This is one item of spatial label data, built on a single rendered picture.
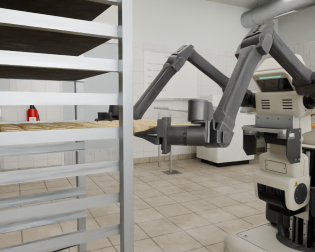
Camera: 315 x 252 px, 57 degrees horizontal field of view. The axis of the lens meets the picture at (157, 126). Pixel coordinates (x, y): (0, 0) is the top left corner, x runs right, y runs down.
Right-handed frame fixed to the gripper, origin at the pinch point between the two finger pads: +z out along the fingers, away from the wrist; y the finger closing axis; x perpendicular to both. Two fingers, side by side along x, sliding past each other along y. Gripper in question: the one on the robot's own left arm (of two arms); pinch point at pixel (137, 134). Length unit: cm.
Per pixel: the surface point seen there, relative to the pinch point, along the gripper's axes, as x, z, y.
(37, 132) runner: -21.0, 18.1, -1.6
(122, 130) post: -8.1, 1.7, -1.5
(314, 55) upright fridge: 440, -154, -96
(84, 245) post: 26, 32, 49
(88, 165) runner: -12.2, 9.4, 7.3
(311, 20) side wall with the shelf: 550, -174, -181
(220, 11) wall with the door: 510, -2, -198
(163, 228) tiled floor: 152, 27, 92
